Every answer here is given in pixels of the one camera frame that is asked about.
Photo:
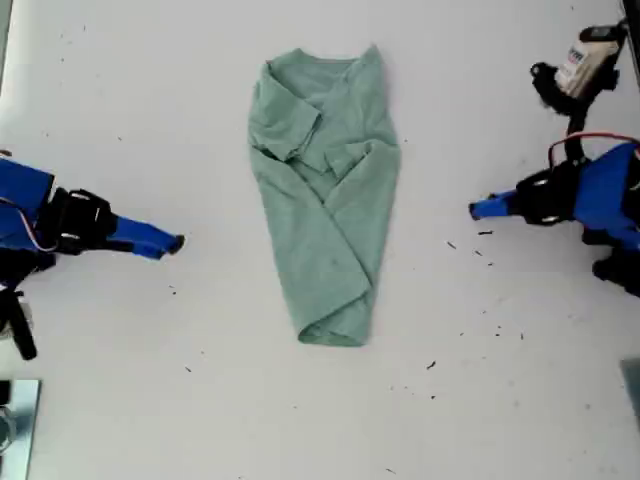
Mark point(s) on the green t-shirt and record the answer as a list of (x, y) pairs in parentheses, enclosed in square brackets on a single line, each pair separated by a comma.
[(325, 225)]

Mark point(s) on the white camera box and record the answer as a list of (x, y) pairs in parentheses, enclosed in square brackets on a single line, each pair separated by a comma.
[(582, 62)]

